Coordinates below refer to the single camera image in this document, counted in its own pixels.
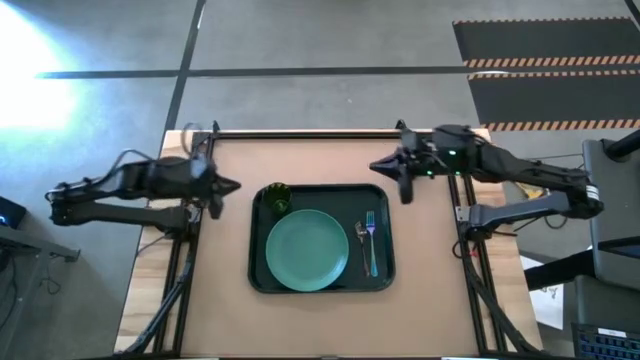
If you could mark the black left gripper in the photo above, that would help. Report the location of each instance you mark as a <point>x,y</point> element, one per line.
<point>207,180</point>

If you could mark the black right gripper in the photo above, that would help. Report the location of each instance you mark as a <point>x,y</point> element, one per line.
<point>417,155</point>

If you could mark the green translucent cup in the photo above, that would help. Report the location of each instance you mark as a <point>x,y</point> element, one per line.
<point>277,197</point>

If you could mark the dark green tray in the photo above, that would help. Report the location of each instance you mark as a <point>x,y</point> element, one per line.
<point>330,197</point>

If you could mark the iridescent blue fork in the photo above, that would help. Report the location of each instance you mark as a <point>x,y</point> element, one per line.
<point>372,245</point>

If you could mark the dark metal spoon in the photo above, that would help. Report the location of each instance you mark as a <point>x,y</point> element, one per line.
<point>363,247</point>

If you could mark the teal round plate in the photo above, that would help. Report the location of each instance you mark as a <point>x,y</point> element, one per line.
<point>307,250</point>

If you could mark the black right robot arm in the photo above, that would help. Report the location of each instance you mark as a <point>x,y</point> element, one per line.
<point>520,172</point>

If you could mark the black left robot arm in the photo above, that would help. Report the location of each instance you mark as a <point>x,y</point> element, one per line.
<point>150,180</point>

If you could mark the black hazard-striped floor mat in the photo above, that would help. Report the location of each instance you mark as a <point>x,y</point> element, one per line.
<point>555,97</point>
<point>545,40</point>

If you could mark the black floor bar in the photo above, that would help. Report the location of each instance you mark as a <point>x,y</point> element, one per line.
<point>560,270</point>

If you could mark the white paper sheet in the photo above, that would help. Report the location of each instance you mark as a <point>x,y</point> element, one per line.
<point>547,300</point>

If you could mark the black device with blue light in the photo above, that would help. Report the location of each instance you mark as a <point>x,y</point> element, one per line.
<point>11,212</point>

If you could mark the grey cabinet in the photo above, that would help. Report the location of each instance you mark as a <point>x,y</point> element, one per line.
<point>612,210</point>

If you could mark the black pole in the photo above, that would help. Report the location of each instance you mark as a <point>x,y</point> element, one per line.
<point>622,146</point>

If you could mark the dark blue crate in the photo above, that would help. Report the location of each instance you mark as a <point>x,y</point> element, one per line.
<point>605,342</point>

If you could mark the black frame clamp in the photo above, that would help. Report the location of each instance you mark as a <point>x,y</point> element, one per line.
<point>400,124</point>
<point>216,127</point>

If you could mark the black aluminium table frame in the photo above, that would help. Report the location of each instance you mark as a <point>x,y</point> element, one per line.
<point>325,135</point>

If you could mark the grey metal bracket plate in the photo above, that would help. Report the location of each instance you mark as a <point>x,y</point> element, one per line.
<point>462,214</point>

